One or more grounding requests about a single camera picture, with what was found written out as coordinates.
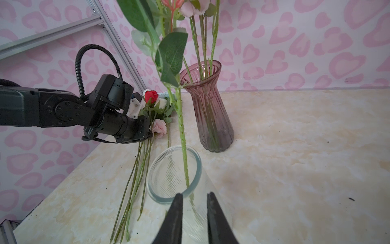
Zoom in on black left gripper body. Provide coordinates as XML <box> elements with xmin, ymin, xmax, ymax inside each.
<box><xmin>82</xmin><ymin>74</ymin><xmax>151</xmax><ymax>144</ymax></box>

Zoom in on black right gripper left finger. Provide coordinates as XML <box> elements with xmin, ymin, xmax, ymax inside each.
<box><xmin>152</xmin><ymin>193</ymin><xmax>183</xmax><ymax>244</ymax></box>

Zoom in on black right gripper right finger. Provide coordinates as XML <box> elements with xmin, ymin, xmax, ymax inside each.
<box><xmin>207</xmin><ymin>192</ymin><xmax>239</xmax><ymax>244</ymax></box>

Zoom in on clear frosted glass vase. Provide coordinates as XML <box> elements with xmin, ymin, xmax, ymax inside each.
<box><xmin>147</xmin><ymin>145</ymin><xmax>233</xmax><ymax>244</ymax></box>

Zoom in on pale pink carnation spray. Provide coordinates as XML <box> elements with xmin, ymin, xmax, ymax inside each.
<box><xmin>117</xmin><ymin>1</ymin><xmax>190</xmax><ymax>188</ymax></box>

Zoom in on pink ribbed glass vase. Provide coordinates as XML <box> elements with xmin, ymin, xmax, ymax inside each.
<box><xmin>180</xmin><ymin>60</ymin><xmax>234</xmax><ymax>153</ymax></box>

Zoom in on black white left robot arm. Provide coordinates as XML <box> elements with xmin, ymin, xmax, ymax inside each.
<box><xmin>1</xmin><ymin>74</ymin><xmax>152</xmax><ymax>144</ymax></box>

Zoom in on red rose in bunch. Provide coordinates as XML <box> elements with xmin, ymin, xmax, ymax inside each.
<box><xmin>144</xmin><ymin>90</ymin><xmax>158</xmax><ymax>105</ymax></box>

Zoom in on white artificial rose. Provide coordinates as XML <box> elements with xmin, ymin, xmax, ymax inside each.
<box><xmin>155</xmin><ymin>98</ymin><xmax>168</xmax><ymax>110</ymax></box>

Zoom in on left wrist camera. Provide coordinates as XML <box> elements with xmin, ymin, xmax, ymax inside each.
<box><xmin>127</xmin><ymin>93</ymin><xmax>146</xmax><ymax>120</ymax></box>

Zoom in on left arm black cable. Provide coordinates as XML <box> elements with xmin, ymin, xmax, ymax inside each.
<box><xmin>74</xmin><ymin>44</ymin><xmax>124</xmax><ymax>98</ymax></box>

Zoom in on aluminium frame left post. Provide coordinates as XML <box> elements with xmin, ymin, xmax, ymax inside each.
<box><xmin>86</xmin><ymin>0</ymin><xmax>147</xmax><ymax>91</ymax></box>

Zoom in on aluminium frame left diagonal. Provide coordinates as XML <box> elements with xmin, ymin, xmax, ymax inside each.
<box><xmin>1</xmin><ymin>14</ymin><xmax>103</xmax><ymax>60</ymax></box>

